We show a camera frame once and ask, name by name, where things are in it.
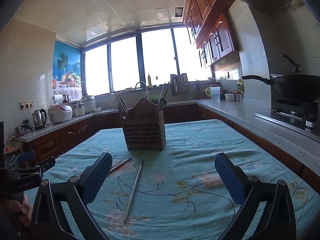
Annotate yellow dish soap bottle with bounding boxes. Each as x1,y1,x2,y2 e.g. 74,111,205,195
148,73,152,88

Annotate wooden stool shelf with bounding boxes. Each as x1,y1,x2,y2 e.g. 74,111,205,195
4,142,24,160

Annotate white red rice cooker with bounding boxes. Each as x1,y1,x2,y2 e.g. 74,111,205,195
48,105,73,124

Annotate chrome kitchen faucet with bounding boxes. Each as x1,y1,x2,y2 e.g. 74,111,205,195
135,81,150,99

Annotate large white pot cooker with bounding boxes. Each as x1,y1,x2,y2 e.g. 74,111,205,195
81,95,96,113

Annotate teal floral tablecloth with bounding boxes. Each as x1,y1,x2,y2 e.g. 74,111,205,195
23,119,320,240

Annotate green colander with vegetables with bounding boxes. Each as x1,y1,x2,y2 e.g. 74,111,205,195
148,94,161,105

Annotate yellow oil bottle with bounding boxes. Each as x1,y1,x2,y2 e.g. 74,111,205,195
237,79,245,94

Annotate wooden utensil holder box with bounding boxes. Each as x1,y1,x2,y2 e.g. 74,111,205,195
118,98,166,150

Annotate small white cooker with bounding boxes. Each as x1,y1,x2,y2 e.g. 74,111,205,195
74,101,86,116

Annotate person's left hand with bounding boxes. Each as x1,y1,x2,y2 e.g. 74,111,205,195
1,193,32,227

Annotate lower wooden cabinets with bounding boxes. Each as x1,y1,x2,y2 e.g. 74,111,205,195
20,102,319,191

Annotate stainless electric kettle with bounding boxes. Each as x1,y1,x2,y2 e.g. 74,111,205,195
32,109,47,131

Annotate bamboo chopstick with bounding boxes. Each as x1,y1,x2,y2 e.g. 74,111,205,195
162,82,170,100

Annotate wall power outlet strip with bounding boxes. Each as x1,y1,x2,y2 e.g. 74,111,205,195
19,100,35,110

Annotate knife block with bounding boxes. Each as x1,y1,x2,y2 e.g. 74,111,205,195
195,80,201,99

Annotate dish drying rack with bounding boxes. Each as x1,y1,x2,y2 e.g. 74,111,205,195
170,73,191,96

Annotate tropical fruit poster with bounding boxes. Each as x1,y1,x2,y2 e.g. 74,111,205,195
53,41,82,101

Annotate wooden cabinets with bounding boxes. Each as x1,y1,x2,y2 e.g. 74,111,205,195
20,102,319,191
183,0,240,72

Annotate metal spoon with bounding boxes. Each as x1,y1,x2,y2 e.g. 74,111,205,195
159,98,167,111

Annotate white bowl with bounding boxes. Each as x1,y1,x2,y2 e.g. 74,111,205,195
225,93,233,101

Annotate seasoning jars set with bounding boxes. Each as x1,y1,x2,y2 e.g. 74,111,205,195
232,93,244,102

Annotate upper wooden cabinets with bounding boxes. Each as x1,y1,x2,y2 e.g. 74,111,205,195
183,0,240,72

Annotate clear pitcher green handle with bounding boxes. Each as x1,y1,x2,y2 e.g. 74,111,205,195
204,85,221,101

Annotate gas stove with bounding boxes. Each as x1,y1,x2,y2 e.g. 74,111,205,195
255,99,319,134

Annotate black wok pan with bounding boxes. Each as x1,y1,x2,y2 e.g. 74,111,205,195
241,54,320,103

